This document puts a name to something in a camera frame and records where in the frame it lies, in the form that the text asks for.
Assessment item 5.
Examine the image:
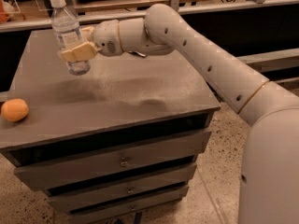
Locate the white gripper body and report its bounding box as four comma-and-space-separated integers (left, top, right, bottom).
93, 20, 123, 57

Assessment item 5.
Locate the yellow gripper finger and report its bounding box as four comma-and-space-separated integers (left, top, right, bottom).
80, 26, 94, 42
61, 41, 98, 63

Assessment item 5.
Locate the clear plastic water bottle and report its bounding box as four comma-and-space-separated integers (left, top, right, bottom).
50, 0, 91, 76

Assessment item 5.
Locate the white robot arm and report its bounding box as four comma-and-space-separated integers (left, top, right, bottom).
61, 4, 299, 224

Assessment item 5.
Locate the clear acrylic box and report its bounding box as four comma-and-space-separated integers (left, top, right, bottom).
0, 0, 21, 23

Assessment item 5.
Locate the orange fruit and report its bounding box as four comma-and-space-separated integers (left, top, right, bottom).
1, 99, 29, 122

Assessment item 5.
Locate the grey drawer cabinet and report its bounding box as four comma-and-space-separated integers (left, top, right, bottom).
0, 30, 219, 217

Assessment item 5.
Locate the top grey drawer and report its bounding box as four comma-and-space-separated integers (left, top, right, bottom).
14, 129, 211, 191

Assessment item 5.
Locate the grey drawer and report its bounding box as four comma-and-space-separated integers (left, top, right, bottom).
14, 129, 211, 191
68, 185, 189, 224
48, 162, 196, 213

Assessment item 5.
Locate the middle grey drawer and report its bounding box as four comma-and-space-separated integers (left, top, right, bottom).
48, 162, 196, 213

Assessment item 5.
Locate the bottom grey drawer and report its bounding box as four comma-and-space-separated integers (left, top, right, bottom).
68, 185, 189, 224

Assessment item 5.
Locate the metal railing frame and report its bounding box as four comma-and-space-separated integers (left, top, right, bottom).
0, 0, 299, 34

